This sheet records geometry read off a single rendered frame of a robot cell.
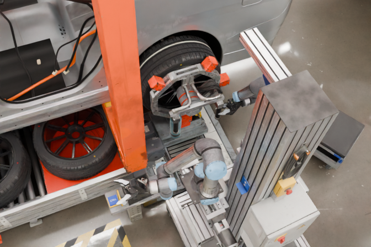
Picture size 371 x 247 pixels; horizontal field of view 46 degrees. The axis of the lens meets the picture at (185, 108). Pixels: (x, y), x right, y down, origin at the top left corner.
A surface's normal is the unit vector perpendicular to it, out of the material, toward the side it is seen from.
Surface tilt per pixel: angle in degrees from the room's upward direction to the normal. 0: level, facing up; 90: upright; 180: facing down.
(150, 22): 90
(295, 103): 0
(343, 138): 0
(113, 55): 90
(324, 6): 0
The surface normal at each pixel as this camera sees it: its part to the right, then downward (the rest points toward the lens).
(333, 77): 0.04, -0.54
